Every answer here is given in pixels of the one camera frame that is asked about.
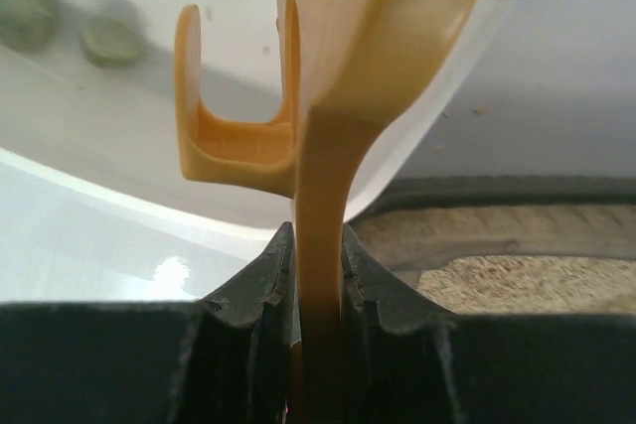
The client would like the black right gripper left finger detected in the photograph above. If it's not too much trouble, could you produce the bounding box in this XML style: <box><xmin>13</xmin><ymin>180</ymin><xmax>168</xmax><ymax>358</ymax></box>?
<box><xmin>1</xmin><ymin>223</ymin><xmax>294</xmax><ymax>423</ymax></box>

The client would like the yellow litter scoop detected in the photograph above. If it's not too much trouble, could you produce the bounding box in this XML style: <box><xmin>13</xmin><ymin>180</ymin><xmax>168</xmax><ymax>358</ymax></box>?
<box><xmin>174</xmin><ymin>0</ymin><xmax>478</xmax><ymax>422</ymax></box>

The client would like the brown litter box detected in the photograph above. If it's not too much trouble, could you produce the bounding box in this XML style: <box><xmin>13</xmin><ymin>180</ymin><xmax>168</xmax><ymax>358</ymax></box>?
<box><xmin>351</xmin><ymin>176</ymin><xmax>635</xmax><ymax>313</ymax></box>

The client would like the white plastic tray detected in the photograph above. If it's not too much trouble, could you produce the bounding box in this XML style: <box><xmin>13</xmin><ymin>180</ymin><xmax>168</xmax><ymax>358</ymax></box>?
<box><xmin>0</xmin><ymin>0</ymin><xmax>513</xmax><ymax>241</ymax></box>

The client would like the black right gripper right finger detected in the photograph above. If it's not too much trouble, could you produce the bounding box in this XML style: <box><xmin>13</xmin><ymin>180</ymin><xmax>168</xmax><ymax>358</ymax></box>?
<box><xmin>342</xmin><ymin>228</ymin><xmax>635</xmax><ymax>423</ymax></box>

